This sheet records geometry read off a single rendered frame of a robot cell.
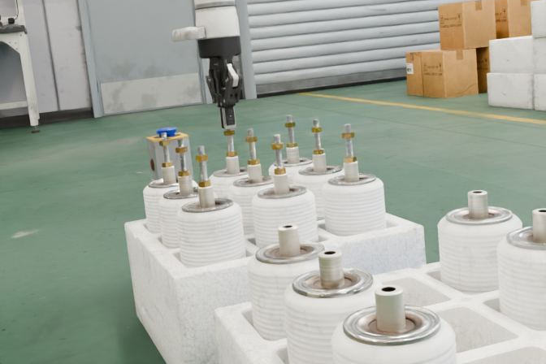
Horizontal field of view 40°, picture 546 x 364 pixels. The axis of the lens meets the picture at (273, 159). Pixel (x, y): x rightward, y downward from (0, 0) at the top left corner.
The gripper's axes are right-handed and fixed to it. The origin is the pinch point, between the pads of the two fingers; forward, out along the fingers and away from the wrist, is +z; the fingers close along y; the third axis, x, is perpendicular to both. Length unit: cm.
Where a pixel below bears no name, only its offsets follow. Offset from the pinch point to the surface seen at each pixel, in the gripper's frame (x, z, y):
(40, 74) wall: -30, -4, 502
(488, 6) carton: -283, -20, 261
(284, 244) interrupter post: 15, 9, -54
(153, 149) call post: 10.2, 5.8, 15.7
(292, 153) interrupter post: -11.3, 8.0, -1.7
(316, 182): -8.2, 11.0, -16.3
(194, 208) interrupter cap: 15.3, 9.8, -23.9
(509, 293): -3, 15, -67
